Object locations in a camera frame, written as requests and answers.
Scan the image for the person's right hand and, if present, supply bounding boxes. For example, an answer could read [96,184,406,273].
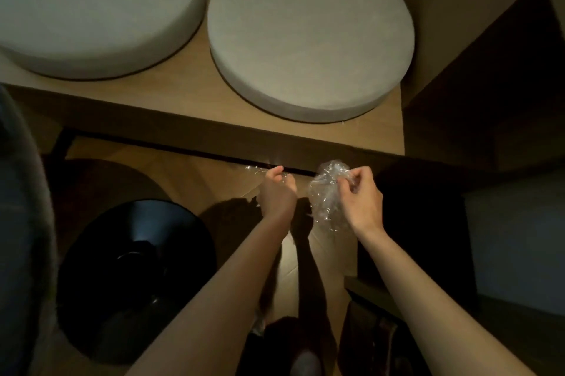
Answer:
[335,166,385,242]

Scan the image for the person's left hand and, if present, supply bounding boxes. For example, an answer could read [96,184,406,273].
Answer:
[257,165,298,222]

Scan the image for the small clear plastic scrap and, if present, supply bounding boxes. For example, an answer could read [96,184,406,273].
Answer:
[245,163,292,182]

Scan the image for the clear plastic wrap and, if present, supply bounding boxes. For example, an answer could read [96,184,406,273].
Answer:
[307,160,356,231]

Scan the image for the brown waste bin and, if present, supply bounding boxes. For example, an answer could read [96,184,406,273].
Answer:
[337,296,424,376]

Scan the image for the person's right forearm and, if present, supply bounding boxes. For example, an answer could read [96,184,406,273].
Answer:
[357,228,537,376]

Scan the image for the person's left forearm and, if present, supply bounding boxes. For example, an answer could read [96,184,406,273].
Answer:
[125,212,292,376]

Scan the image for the dark trousers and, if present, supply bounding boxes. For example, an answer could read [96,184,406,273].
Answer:
[236,316,338,376]

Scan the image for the black round table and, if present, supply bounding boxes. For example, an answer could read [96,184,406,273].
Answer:
[0,84,217,376]

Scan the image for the round grey seat cushion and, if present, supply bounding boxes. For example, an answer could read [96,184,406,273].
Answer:
[0,0,208,80]
[207,0,416,124]

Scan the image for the white right sneaker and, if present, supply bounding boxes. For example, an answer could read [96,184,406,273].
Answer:
[291,351,321,376]

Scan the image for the wooden built-in desk unit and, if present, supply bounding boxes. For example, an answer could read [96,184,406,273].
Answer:
[399,0,565,195]

